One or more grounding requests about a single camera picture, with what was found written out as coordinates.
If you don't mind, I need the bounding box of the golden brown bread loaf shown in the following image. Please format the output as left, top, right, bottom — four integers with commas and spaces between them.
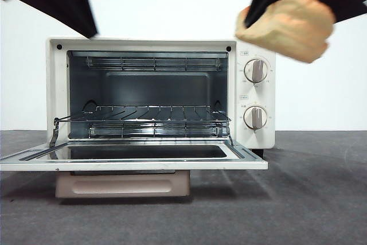
235, 0, 335, 64

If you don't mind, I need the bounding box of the white Toshiba toaster oven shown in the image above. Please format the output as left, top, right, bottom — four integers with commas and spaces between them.
0, 37, 276, 199

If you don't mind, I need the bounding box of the white glass oven door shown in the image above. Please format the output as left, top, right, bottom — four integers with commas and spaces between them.
0, 141, 269, 199

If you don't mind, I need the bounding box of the large beige oven knob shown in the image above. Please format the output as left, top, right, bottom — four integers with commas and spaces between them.
243, 58, 270, 83

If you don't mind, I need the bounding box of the small beige oven knob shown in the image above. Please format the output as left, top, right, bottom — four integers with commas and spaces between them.
243, 104, 268, 130

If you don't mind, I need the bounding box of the metal wire oven rack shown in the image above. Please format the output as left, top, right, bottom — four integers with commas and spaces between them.
54, 106, 232, 123

